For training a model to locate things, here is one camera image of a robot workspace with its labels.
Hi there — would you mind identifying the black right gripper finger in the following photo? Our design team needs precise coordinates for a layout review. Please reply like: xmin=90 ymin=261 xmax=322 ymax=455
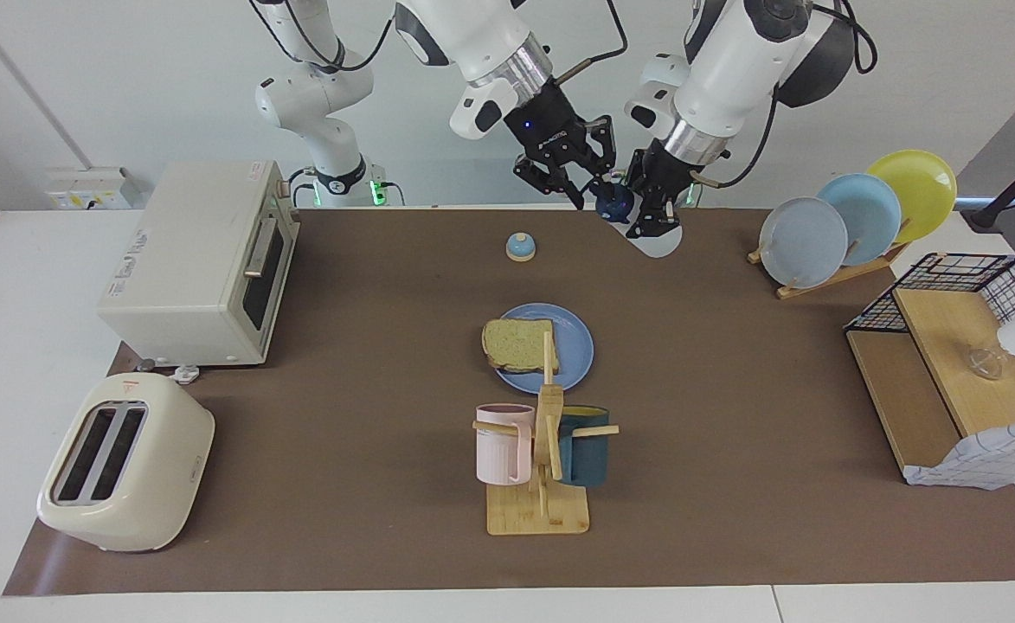
xmin=514 ymin=156 xmax=584 ymax=210
xmin=585 ymin=115 xmax=619 ymax=178

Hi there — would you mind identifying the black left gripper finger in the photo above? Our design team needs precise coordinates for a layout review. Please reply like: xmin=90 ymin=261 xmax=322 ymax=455
xmin=628 ymin=197 xmax=681 ymax=239
xmin=626 ymin=154 xmax=651 ymax=209

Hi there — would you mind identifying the translucent squeeze bottle blue cap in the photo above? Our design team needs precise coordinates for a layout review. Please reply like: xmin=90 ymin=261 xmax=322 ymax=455
xmin=595 ymin=177 xmax=684 ymax=259

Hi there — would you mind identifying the toasted bread slice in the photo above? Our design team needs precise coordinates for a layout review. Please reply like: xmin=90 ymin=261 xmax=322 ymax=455
xmin=482 ymin=318 xmax=560 ymax=375

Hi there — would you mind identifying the pale grey plate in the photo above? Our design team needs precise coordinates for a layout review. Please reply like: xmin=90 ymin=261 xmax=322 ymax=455
xmin=759 ymin=197 xmax=848 ymax=289

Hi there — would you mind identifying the periwinkle blue plate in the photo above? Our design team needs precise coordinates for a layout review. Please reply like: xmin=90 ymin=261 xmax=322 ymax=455
xmin=488 ymin=303 xmax=596 ymax=395

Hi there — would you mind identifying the wooden plate rack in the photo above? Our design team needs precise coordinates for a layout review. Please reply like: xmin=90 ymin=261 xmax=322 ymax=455
xmin=748 ymin=216 xmax=913 ymax=300

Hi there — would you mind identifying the light blue plate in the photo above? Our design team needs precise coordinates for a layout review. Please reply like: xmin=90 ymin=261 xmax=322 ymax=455
xmin=817 ymin=173 xmax=903 ymax=267

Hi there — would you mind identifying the yellow plate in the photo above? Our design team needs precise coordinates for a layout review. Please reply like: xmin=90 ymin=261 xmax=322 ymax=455
xmin=866 ymin=150 xmax=958 ymax=245

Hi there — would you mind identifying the dark teal mug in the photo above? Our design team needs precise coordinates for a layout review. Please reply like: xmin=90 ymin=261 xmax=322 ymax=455
xmin=556 ymin=405 xmax=610 ymax=487

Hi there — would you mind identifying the pink ribbed mug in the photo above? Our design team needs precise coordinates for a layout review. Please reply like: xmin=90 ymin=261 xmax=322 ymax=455
xmin=475 ymin=403 xmax=536 ymax=485

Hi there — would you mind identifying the wooden mug tree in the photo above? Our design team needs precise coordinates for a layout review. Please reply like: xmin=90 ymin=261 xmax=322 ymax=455
xmin=472 ymin=331 xmax=620 ymax=536

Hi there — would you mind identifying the wooden shelf box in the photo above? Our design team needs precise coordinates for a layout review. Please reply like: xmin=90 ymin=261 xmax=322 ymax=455
xmin=846 ymin=287 xmax=1015 ymax=475

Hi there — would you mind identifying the brown table mat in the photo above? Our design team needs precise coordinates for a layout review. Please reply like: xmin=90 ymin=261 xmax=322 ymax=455
xmin=3 ymin=208 xmax=1015 ymax=596

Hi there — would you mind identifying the small clear glass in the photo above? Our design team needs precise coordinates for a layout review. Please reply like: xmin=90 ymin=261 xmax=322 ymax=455
xmin=967 ymin=346 xmax=1005 ymax=380

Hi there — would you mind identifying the white toaster oven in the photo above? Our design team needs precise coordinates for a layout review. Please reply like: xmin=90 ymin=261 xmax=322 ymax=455
xmin=96 ymin=160 xmax=300 ymax=367

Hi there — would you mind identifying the wooden box with mesh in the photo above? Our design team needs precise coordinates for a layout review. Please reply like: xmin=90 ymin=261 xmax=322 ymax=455
xmin=903 ymin=421 xmax=1015 ymax=491

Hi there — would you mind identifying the cream two-slot toaster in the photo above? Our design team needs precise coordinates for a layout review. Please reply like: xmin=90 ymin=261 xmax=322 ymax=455
xmin=36 ymin=372 xmax=215 ymax=553

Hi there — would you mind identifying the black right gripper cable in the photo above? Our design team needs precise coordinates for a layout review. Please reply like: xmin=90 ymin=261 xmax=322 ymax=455
xmin=247 ymin=0 xmax=629 ymax=87

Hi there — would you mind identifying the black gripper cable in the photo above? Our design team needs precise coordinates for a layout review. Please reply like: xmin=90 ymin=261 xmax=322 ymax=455
xmin=689 ymin=0 xmax=878 ymax=189
xmin=247 ymin=0 xmax=629 ymax=87

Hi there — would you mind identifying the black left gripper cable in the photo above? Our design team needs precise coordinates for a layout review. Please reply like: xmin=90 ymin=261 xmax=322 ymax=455
xmin=689 ymin=0 xmax=878 ymax=189

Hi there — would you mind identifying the black wire basket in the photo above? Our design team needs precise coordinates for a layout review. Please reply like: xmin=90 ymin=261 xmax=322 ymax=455
xmin=845 ymin=253 xmax=1015 ymax=412

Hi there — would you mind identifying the white wall socket box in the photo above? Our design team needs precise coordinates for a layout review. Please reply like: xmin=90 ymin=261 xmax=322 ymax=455
xmin=44 ymin=166 xmax=140 ymax=210

